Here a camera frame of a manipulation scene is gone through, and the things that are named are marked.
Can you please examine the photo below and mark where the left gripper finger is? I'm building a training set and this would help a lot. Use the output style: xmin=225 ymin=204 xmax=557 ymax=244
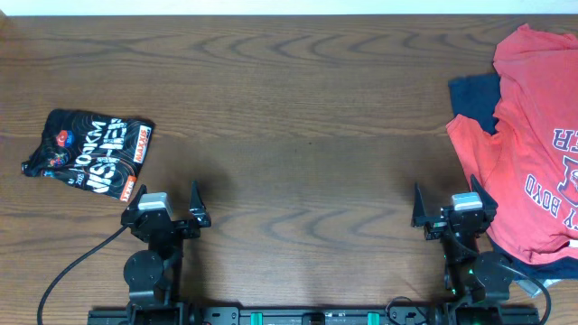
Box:
xmin=126 ymin=184 xmax=147 ymax=214
xmin=189 ymin=181 xmax=207 ymax=217

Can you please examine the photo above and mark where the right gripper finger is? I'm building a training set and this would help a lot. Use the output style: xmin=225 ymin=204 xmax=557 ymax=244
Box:
xmin=470 ymin=174 xmax=498 ymax=210
xmin=413 ymin=182 xmax=427 ymax=219

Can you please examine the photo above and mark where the red soccer t-shirt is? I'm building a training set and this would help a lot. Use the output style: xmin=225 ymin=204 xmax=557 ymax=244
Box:
xmin=446 ymin=24 xmax=577 ymax=265

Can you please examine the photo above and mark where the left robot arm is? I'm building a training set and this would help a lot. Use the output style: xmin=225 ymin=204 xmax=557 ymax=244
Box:
xmin=121 ymin=181 xmax=211 ymax=325

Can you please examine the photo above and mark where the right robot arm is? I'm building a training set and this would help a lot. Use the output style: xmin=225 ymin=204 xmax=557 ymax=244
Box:
xmin=411 ymin=176 xmax=513 ymax=324

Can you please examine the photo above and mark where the black printed folded shirt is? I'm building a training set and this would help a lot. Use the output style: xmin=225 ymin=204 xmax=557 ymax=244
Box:
xmin=22 ymin=108 xmax=154 ymax=201

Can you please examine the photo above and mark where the grey garment under pile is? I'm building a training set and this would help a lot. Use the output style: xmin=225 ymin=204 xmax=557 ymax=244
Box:
xmin=515 ymin=279 xmax=562 ymax=298

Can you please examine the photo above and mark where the navy blue shirt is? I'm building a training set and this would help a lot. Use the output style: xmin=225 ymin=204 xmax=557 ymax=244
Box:
xmin=448 ymin=74 xmax=577 ymax=280

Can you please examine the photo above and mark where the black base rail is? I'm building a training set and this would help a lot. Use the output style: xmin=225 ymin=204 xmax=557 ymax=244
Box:
xmin=87 ymin=302 xmax=541 ymax=325

